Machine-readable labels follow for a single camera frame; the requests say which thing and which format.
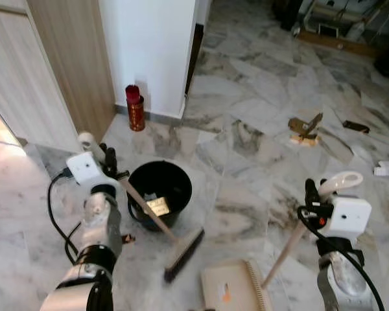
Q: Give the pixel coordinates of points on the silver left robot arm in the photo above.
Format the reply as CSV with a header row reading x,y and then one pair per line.
x,y
104,223

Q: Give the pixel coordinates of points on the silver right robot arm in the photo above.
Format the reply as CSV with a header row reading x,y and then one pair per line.
x,y
343,278

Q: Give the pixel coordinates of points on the red cylindrical canister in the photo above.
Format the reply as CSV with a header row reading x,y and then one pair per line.
x,y
135,113

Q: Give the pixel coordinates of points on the pale crumpled packet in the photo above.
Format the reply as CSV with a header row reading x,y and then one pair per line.
x,y
157,206

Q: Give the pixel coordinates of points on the black plastic bucket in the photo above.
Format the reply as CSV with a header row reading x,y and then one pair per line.
x,y
175,181

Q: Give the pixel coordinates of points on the small wooden stand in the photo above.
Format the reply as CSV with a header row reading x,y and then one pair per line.
x,y
303,126

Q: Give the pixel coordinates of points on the brown snack wrapper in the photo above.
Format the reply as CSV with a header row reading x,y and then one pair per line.
x,y
128,238
356,126

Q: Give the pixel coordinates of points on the light wood cabinet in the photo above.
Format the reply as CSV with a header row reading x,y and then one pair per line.
x,y
26,78

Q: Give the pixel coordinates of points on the small orange scrap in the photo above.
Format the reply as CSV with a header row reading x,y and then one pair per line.
x,y
224,292

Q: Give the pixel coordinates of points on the long wooden board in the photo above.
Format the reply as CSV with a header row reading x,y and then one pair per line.
x,y
337,44

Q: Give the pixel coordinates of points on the tall black bin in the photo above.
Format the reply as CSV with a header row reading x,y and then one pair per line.
x,y
285,14

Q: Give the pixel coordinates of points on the white metal shelf rack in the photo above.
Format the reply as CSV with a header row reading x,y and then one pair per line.
x,y
350,16

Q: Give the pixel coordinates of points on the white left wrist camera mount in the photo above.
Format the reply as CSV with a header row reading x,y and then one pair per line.
x,y
85,168

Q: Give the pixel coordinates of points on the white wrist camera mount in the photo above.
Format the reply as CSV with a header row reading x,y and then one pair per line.
x,y
85,168
350,216

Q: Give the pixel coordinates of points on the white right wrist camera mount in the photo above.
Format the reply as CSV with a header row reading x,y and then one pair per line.
x,y
350,216

